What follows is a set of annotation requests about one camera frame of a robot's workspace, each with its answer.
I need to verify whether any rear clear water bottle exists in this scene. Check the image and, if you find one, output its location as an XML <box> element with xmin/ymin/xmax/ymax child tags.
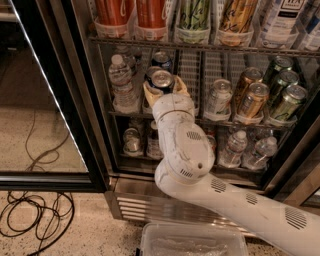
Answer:
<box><xmin>116</xmin><ymin>46</ymin><xmax>137</xmax><ymax>74</ymax></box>

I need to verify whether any lower left water bottle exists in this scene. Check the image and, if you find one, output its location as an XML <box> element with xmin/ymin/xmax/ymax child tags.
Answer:
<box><xmin>218</xmin><ymin>130</ymin><xmax>248</xmax><ymax>168</ymax></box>

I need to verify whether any glass fridge door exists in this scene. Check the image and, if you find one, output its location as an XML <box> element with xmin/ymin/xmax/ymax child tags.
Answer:
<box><xmin>0</xmin><ymin>0</ymin><xmax>108</xmax><ymax>192</ymax></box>

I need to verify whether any front red soda can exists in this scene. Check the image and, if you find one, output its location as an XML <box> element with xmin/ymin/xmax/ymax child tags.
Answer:
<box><xmin>207</xmin><ymin>135</ymin><xmax>217</xmax><ymax>155</ymax></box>

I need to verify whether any orange tall can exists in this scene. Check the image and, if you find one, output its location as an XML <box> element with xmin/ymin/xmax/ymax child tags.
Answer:
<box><xmin>136</xmin><ymin>0</ymin><xmax>166</xmax><ymax>29</ymax></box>
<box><xmin>95</xmin><ymin>0</ymin><xmax>135</xmax><ymax>26</ymax></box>

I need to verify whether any green white tall can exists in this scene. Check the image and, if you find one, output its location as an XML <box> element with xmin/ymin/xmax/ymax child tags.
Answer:
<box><xmin>179</xmin><ymin>0</ymin><xmax>210</xmax><ymax>31</ymax></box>

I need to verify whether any right orange tall can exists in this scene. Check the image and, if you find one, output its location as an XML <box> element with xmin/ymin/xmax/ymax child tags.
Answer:
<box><xmin>136</xmin><ymin>0</ymin><xmax>166</xmax><ymax>29</ymax></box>

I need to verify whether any front clear water bottle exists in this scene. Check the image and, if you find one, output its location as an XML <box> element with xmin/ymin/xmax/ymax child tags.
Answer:
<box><xmin>108</xmin><ymin>54</ymin><xmax>137</xmax><ymax>107</ymax></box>

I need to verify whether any black cable on floor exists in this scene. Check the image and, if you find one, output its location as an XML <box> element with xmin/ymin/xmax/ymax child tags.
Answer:
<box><xmin>0</xmin><ymin>109</ymin><xmax>76</xmax><ymax>256</ymax></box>

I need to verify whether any lower right water bottle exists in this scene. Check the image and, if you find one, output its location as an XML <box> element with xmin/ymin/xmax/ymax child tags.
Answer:
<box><xmin>242</xmin><ymin>136</ymin><xmax>277</xmax><ymax>170</ymax></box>

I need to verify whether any left orange tall can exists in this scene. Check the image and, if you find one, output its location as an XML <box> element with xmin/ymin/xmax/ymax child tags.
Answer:
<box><xmin>95</xmin><ymin>0</ymin><xmax>135</xmax><ymax>26</ymax></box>

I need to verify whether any white silver soda can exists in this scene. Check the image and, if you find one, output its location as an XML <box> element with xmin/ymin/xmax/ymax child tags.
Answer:
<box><xmin>206</xmin><ymin>79</ymin><xmax>232</xmax><ymax>114</ymax></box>

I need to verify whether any empty white shelf tray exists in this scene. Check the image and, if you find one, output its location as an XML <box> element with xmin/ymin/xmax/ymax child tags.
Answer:
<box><xmin>177</xmin><ymin>50</ymin><xmax>201</xmax><ymax>115</ymax></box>

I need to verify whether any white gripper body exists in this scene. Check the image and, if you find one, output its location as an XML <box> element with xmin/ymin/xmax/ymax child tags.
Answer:
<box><xmin>152</xmin><ymin>93</ymin><xmax>195</xmax><ymax>123</ymax></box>

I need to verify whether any rear green soda can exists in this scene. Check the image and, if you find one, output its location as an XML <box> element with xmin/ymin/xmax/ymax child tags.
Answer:
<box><xmin>263</xmin><ymin>56</ymin><xmax>293</xmax><ymax>85</ymax></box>

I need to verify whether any front green soda can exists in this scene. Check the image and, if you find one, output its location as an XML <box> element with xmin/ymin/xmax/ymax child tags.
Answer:
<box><xmin>270</xmin><ymin>85</ymin><xmax>307</xmax><ymax>121</ymax></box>

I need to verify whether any brown juice bottle white cap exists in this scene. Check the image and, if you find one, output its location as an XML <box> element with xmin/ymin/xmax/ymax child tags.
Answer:
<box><xmin>147</xmin><ymin>121</ymin><xmax>163</xmax><ymax>160</ymax></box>

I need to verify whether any blue white drink carton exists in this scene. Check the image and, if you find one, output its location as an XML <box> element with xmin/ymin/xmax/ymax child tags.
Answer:
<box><xmin>298</xmin><ymin>6</ymin><xmax>320</xmax><ymax>51</ymax></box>

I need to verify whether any blue pepsi can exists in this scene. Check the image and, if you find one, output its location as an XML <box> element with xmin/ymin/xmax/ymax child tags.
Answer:
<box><xmin>144</xmin><ymin>66</ymin><xmax>161</xmax><ymax>80</ymax></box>
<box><xmin>151</xmin><ymin>51</ymin><xmax>173</xmax><ymax>72</ymax></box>
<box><xmin>148</xmin><ymin>69</ymin><xmax>174</xmax><ymax>94</ymax></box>

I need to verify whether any gold tall can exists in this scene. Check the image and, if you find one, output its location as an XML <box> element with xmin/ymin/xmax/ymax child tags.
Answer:
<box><xmin>219</xmin><ymin>0</ymin><xmax>258</xmax><ymax>33</ymax></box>

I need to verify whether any middle green soda can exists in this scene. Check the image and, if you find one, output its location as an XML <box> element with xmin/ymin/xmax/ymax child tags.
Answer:
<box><xmin>268</xmin><ymin>70</ymin><xmax>299</xmax><ymax>105</ymax></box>

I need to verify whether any steel fridge base grille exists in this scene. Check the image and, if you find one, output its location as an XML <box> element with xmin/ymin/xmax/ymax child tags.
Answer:
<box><xmin>105</xmin><ymin>177</ymin><xmax>253</xmax><ymax>237</ymax></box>

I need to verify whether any wire shelf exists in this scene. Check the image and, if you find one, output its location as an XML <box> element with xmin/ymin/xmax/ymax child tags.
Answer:
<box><xmin>89</xmin><ymin>36</ymin><xmax>320</xmax><ymax>58</ymax></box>
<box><xmin>109</xmin><ymin>109</ymin><xmax>298</xmax><ymax>131</ymax></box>

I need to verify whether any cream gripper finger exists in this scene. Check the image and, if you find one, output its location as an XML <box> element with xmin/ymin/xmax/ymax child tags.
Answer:
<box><xmin>143</xmin><ymin>82</ymin><xmax>164</xmax><ymax>107</ymax></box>
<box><xmin>173</xmin><ymin>75</ymin><xmax>190</xmax><ymax>97</ymax></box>

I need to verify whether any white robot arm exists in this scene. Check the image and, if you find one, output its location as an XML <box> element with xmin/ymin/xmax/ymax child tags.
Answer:
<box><xmin>143</xmin><ymin>78</ymin><xmax>320</xmax><ymax>256</ymax></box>

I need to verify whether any top wire shelf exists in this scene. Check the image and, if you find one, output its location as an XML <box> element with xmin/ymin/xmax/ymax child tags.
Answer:
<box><xmin>89</xmin><ymin>36</ymin><xmax>320</xmax><ymax>58</ymax></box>

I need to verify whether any clear plastic storage bin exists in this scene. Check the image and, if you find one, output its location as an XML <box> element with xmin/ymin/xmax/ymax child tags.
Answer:
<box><xmin>139</xmin><ymin>222</ymin><xmax>249</xmax><ymax>256</ymax></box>

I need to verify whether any rear copper soda can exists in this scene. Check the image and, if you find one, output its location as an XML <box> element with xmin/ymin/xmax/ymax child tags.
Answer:
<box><xmin>234</xmin><ymin>67</ymin><xmax>263</xmax><ymax>104</ymax></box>

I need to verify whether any white labelled drink carton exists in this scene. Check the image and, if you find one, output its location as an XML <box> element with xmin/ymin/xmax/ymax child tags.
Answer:
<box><xmin>261</xmin><ymin>0</ymin><xmax>306</xmax><ymax>35</ymax></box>

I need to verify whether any copper soda can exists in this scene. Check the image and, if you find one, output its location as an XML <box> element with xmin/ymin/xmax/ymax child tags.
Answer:
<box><xmin>234</xmin><ymin>67</ymin><xmax>263</xmax><ymax>104</ymax></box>
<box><xmin>237</xmin><ymin>82</ymin><xmax>269</xmax><ymax>118</ymax></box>

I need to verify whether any front copper soda can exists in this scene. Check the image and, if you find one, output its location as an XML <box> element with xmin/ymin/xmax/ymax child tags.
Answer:
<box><xmin>237</xmin><ymin>82</ymin><xmax>269</xmax><ymax>118</ymax></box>

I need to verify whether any middle wire shelf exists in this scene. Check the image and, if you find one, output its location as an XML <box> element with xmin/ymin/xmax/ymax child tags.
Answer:
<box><xmin>109</xmin><ymin>109</ymin><xmax>298</xmax><ymax>131</ymax></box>

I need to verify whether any clear water bottle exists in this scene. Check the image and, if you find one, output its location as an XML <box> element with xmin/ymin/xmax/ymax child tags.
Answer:
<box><xmin>108</xmin><ymin>54</ymin><xmax>137</xmax><ymax>107</ymax></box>
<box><xmin>116</xmin><ymin>46</ymin><xmax>137</xmax><ymax>74</ymax></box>

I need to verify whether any green soda can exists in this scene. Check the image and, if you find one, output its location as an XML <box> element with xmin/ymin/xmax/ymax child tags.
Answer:
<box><xmin>268</xmin><ymin>70</ymin><xmax>299</xmax><ymax>105</ymax></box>
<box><xmin>263</xmin><ymin>56</ymin><xmax>293</xmax><ymax>85</ymax></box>
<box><xmin>270</xmin><ymin>85</ymin><xmax>307</xmax><ymax>121</ymax></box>

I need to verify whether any lower shelf silver can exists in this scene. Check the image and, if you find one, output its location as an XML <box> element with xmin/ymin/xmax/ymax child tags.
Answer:
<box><xmin>123</xmin><ymin>128</ymin><xmax>142</xmax><ymax>156</ymax></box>

